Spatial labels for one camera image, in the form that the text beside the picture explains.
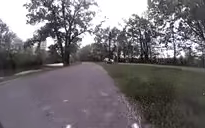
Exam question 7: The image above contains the grey asphalt path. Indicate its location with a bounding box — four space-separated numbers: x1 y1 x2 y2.
0 61 143 128

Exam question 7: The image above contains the large dark-trunked tree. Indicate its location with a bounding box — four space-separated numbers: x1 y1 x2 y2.
23 0 101 67

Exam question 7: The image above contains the row of trees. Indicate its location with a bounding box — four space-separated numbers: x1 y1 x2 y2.
89 0 205 68

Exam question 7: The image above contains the grass verge with leaves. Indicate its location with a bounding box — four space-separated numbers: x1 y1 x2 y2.
98 62 205 128

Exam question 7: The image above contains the hedge of bushes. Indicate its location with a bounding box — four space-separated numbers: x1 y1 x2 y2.
0 18 63 72

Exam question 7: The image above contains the pale sign on post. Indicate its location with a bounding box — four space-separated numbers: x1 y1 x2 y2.
39 39 48 66

